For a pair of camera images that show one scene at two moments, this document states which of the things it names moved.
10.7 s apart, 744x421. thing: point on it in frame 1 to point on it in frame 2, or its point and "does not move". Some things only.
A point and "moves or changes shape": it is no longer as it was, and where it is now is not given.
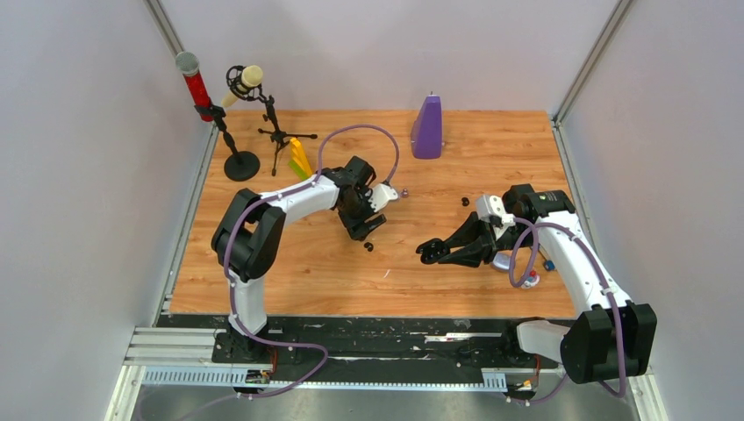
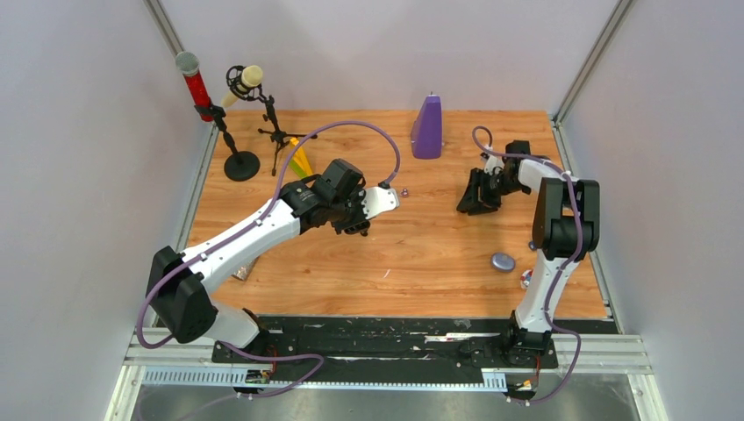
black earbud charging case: (431, 251) moves or changes shape
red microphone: (188, 63) does not move
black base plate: (326, 343) does not move
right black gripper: (470, 256) to (475, 203)
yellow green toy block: (299, 162) does not move
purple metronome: (426, 130) does not move
